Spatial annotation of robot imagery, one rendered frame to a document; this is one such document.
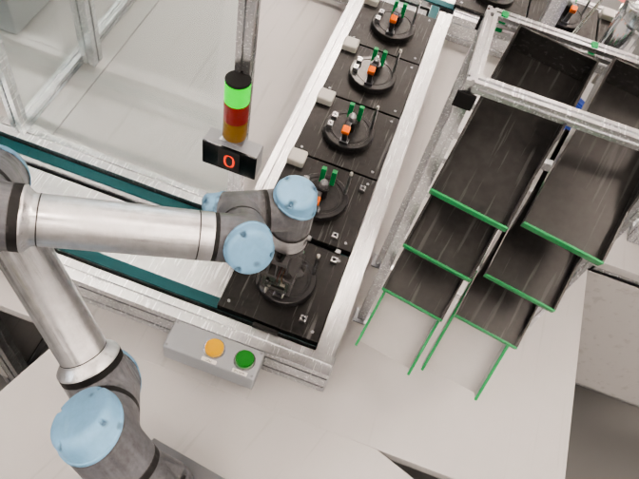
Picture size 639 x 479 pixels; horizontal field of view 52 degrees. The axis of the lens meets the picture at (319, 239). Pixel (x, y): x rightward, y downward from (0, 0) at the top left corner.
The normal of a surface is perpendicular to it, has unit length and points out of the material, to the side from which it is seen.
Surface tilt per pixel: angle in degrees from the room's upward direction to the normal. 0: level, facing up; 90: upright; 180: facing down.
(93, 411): 38
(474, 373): 45
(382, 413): 0
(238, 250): 54
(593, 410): 0
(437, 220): 25
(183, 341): 0
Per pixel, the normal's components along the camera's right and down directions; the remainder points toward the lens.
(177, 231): 0.30, -0.06
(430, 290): -0.06, -0.19
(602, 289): -0.31, 0.77
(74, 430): -0.40, -0.74
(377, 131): 0.15, -0.54
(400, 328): -0.22, 0.11
